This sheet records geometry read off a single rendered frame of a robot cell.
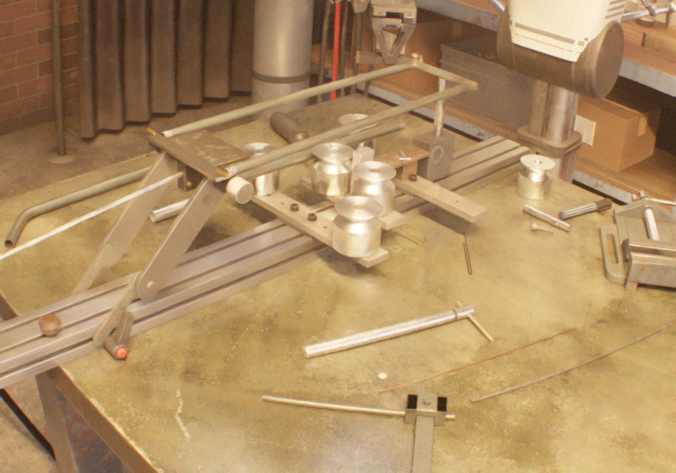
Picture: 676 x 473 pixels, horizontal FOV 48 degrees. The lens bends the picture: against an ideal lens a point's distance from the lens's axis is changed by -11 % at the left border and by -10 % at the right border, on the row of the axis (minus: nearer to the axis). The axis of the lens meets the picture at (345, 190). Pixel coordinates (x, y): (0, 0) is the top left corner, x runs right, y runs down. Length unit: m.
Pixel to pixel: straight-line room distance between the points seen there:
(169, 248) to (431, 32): 2.03
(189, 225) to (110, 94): 2.68
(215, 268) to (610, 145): 1.65
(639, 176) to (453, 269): 1.48
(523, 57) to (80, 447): 1.01
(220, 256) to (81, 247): 0.19
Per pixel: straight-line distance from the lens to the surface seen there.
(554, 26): 1.47
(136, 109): 3.57
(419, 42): 2.72
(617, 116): 2.35
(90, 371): 0.80
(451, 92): 1.00
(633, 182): 2.34
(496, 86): 2.57
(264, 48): 2.87
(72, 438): 1.15
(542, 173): 1.16
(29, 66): 3.71
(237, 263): 0.90
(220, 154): 0.82
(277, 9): 2.81
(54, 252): 0.99
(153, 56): 3.59
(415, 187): 1.05
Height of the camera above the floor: 1.38
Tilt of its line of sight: 26 degrees down
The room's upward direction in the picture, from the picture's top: 4 degrees clockwise
